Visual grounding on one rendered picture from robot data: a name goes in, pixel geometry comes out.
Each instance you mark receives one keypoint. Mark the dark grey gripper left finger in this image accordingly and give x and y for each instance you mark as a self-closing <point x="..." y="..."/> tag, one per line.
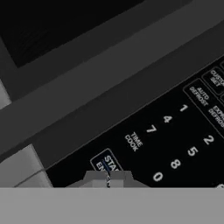
<point x="96" y="179"/>

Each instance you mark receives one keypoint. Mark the dark microwave door with window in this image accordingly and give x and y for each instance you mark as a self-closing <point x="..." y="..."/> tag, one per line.
<point x="58" y="29"/>

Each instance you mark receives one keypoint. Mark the black microwave oven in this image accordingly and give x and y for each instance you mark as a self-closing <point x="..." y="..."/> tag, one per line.
<point x="175" y="131"/>

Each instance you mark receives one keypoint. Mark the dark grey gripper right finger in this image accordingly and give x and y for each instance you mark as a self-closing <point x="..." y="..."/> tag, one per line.
<point x="121" y="179"/>

